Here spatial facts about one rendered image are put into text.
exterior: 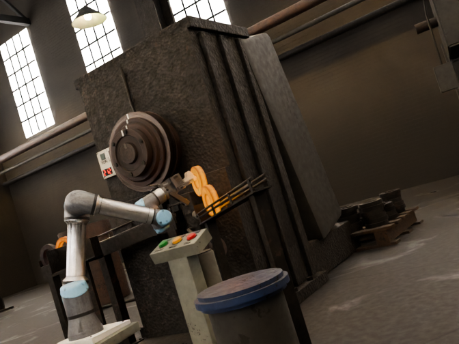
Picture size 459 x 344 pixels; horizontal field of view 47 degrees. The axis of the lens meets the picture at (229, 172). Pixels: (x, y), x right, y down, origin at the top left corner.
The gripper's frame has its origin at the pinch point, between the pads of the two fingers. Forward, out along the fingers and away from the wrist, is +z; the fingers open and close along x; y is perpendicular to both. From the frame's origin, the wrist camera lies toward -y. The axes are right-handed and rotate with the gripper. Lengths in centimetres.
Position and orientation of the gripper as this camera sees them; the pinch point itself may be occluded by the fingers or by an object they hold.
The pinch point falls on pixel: (197, 177)
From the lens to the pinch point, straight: 269.4
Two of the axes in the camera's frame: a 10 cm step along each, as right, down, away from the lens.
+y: -5.2, -8.5, -0.6
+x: -3.6, 1.5, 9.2
